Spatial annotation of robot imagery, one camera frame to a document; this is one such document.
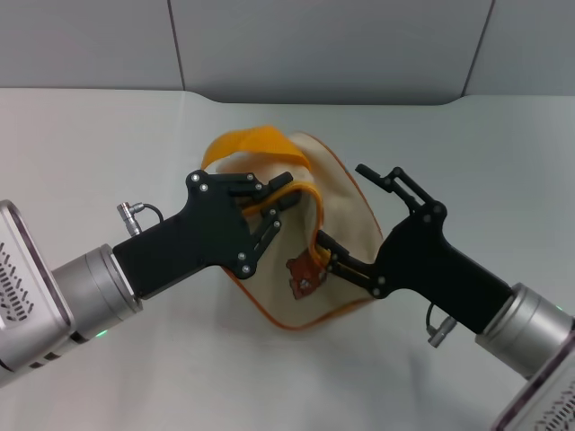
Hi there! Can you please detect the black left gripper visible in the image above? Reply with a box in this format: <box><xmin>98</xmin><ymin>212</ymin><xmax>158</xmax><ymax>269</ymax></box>
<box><xmin>111</xmin><ymin>169</ymin><xmax>302</xmax><ymax>301</ymax></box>

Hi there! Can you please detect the left arm cable with connector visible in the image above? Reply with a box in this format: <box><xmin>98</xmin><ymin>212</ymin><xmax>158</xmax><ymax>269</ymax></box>
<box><xmin>116</xmin><ymin>201</ymin><xmax>165</xmax><ymax>235</ymax></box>

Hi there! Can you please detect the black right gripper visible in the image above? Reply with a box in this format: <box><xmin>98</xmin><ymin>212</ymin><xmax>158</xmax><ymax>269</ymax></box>
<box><xmin>315</xmin><ymin>163</ymin><xmax>514</xmax><ymax>335</ymax></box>

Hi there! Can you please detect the beige bag with orange trim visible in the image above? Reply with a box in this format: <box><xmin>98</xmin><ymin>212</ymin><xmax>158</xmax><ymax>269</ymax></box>
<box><xmin>200</xmin><ymin>124</ymin><xmax>384</xmax><ymax>332</ymax></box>

